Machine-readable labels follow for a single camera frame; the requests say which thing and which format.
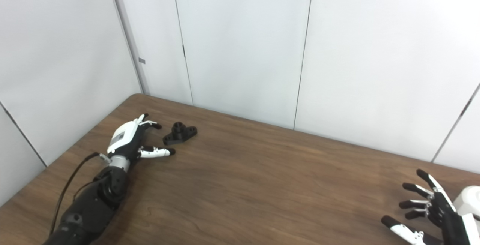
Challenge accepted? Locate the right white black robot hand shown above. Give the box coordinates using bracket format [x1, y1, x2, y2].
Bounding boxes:
[381, 169, 480, 245]

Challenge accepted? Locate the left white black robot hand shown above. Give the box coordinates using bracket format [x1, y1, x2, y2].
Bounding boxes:
[107, 114, 176, 160]

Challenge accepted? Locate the round white piece with holes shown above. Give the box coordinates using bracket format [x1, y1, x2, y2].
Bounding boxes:
[453, 186, 480, 221]

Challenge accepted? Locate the black flanged holder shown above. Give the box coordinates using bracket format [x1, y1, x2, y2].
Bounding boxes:
[163, 122, 198, 146]

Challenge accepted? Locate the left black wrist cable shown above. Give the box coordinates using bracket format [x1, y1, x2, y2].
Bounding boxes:
[49, 152, 112, 237]

